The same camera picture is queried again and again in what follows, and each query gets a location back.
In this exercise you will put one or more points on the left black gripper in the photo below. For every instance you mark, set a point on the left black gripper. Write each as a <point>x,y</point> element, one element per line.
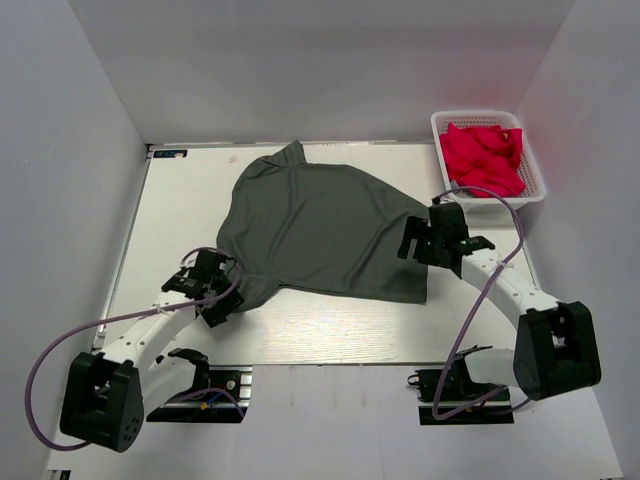
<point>233,301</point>

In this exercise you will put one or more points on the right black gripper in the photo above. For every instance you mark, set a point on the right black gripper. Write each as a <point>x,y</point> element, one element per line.
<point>416,228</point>

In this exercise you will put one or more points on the dark grey t shirt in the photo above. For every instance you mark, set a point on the dark grey t shirt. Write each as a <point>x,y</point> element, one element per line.
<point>322,228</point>

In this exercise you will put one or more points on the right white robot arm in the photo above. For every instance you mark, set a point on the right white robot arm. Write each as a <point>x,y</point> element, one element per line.
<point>555,350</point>

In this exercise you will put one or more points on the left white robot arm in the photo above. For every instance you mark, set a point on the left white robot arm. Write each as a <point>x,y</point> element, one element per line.
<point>109,394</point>

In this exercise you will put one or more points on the white plastic basket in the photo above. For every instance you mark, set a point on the white plastic basket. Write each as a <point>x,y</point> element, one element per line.
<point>477,199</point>

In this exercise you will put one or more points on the red t shirt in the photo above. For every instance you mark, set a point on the red t shirt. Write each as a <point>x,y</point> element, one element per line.
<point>487,156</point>

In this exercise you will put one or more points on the blue table label sticker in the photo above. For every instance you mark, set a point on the blue table label sticker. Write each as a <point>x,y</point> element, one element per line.
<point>170,154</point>

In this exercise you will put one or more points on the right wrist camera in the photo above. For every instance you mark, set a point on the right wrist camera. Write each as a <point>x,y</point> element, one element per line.
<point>448,222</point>

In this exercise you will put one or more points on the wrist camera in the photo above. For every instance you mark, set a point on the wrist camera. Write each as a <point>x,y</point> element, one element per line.
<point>448,222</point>
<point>209,265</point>

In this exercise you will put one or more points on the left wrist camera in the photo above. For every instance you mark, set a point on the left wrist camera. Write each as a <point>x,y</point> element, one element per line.
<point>209,265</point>

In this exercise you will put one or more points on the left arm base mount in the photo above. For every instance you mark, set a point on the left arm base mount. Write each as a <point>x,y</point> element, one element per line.
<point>224,399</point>

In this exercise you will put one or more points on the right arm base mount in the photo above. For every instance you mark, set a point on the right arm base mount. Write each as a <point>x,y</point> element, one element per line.
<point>460,400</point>

